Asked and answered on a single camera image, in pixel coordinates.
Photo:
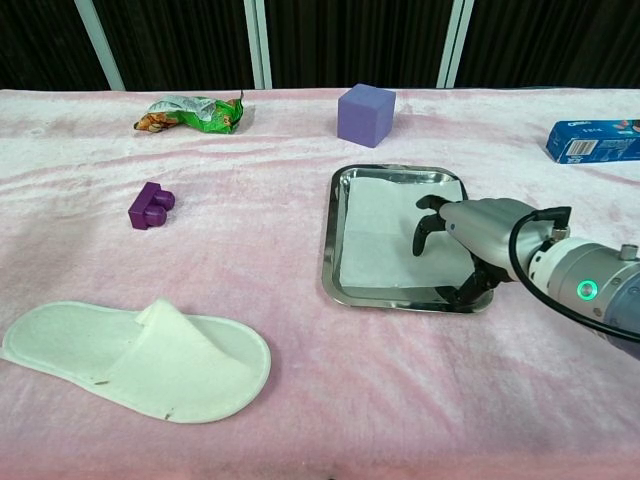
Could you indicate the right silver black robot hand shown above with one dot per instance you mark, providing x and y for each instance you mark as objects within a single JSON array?
[{"x": 485, "y": 230}]

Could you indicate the white paper towel sheet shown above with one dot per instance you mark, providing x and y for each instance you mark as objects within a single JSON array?
[{"x": 380, "y": 235}]

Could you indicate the blue cookie box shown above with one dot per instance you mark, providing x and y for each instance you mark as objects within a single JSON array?
[{"x": 595, "y": 145}]

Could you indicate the rectangular metal tray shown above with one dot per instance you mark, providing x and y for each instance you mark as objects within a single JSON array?
[{"x": 332, "y": 280}]

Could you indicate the lilac foam cube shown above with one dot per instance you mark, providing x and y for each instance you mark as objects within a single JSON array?
[{"x": 362, "y": 120}]

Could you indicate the black pleated curtain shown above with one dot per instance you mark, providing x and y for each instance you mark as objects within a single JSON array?
[{"x": 350, "y": 40}]

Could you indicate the pink plush table cloth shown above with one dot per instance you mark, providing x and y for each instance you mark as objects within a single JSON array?
[{"x": 280, "y": 380}]

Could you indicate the green crumpled snack bag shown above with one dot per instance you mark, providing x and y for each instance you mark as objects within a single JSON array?
[{"x": 210, "y": 116}]

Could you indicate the purple toy building brick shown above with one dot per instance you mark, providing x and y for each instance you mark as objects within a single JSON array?
[{"x": 147, "y": 207}]

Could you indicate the white disposable slipper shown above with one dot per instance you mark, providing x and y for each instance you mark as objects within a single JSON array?
[{"x": 165, "y": 370}]

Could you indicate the white frame post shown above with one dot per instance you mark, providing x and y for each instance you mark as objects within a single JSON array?
[
  {"x": 454, "y": 45},
  {"x": 100, "y": 45},
  {"x": 259, "y": 45}
]

